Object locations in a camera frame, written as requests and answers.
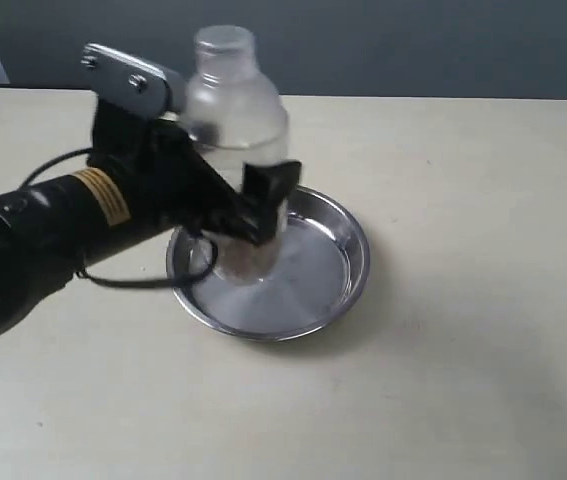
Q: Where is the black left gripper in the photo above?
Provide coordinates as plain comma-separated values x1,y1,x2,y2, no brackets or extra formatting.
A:
87,99,302,246

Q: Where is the clear plastic shaker bottle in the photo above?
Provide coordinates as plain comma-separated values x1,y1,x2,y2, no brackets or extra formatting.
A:
180,25,292,284

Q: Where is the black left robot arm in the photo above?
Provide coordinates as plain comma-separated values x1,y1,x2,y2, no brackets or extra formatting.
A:
0,100,281,334

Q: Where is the round stainless steel plate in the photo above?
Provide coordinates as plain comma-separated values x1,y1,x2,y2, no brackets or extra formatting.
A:
174,187,371,342

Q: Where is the black cable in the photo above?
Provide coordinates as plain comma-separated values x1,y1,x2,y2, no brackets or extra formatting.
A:
0,132,222,290

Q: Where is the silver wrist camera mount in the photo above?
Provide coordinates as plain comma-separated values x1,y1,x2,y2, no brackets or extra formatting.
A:
81,43,186,120

